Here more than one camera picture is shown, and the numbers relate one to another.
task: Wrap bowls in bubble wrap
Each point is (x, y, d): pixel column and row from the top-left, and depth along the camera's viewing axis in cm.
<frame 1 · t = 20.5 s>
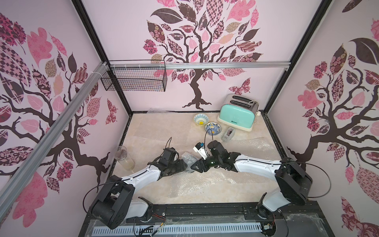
left hand: (184, 169, 87), fingers open
right hand: (194, 164, 80), fingers open
right bubble wrap sheet: (256, 147, 100), on the table
mint green toaster: (239, 111, 100), point 17 cm above the table
yellow dotted ceramic bowl: (201, 119, 116), point 2 cm above the table
blue yellow patterned bowl: (212, 128, 110), point 2 cm above the table
grey tape dispenser: (228, 134, 105), point 3 cm above the table
clear drinking glass: (122, 156, 80), point 15 cm above the table

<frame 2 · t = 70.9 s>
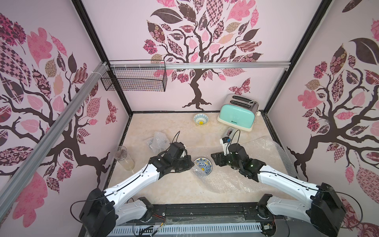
left hand: (195, 167, 77), fingers closed
right hand: (215, 153, 81), fingers open
blue yellow patterned bowl: (203, 166, 91), on the table
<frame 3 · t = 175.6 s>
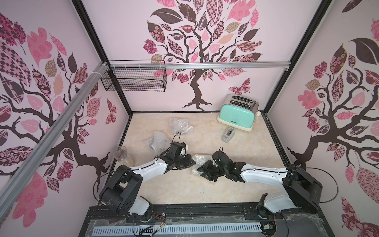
left hand: (196, 165, 85), fingers closed
right hand: (197, 171, 79), fingers open
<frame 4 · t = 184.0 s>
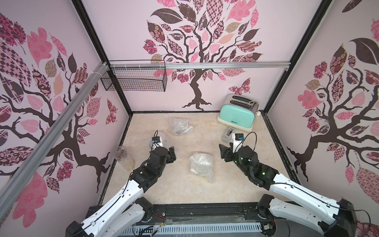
left hand: (169, 151, 78), fingers open
right hand: (225, 143, 75), fingers open
